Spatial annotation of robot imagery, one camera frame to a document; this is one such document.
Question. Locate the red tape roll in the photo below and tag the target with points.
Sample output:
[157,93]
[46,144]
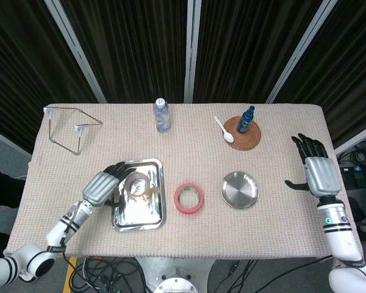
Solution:
[189,210]

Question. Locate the clear plastic water bottle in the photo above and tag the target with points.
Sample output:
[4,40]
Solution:
[162,119]

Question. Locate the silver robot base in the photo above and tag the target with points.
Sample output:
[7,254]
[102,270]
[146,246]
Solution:
[174,274]

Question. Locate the white plastic spoon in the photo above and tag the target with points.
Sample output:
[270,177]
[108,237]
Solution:
[229,138]

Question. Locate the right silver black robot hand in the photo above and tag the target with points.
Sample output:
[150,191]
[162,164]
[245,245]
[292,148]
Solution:
[321,175]

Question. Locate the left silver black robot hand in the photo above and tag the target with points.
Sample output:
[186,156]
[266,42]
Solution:
[99,189]

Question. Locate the yellow clear tape roll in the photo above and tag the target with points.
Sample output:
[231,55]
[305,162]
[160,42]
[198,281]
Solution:
[131,191]

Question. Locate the blue spray bottle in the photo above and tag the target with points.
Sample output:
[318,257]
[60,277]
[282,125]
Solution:
[245,122]

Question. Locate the dark pleated curtain panel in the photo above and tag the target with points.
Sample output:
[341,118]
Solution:
[131,45]
[250,45]
[18,61]
[353,61]

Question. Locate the white partition post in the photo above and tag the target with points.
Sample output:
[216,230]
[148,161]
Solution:
[302,52]
[191,52]
[76,52]
[357,138]

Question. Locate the beige waffle tablecloth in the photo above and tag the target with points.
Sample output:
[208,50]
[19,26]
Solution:
[195,146]

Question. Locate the rectangular steel tray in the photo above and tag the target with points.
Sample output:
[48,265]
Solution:
[140,213]

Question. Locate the round woven brown coaster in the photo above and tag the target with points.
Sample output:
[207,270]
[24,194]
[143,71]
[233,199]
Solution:
[247,140]

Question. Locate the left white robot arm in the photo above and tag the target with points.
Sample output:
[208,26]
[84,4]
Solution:
[58,229]

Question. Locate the round steel plate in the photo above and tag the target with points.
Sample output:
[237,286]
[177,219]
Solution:
[240,190]

